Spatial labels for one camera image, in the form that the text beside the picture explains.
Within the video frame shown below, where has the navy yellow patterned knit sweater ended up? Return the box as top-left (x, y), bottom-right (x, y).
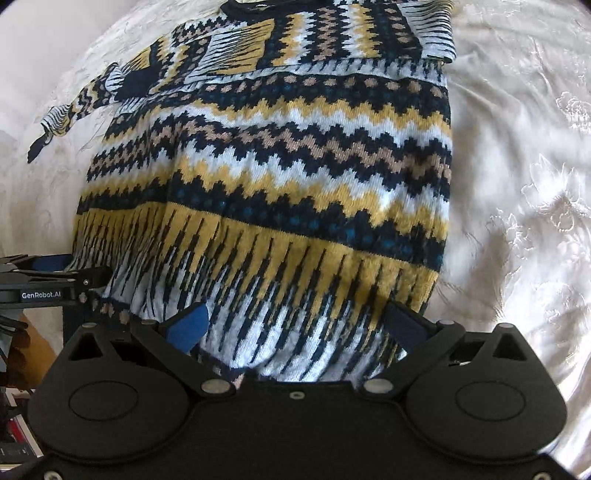
top-left (28, 1), bottom-right (456, 381)

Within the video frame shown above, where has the white embroidered bedspread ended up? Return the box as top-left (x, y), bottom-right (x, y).
top-left (1, 1), bottom-right (590, 478)

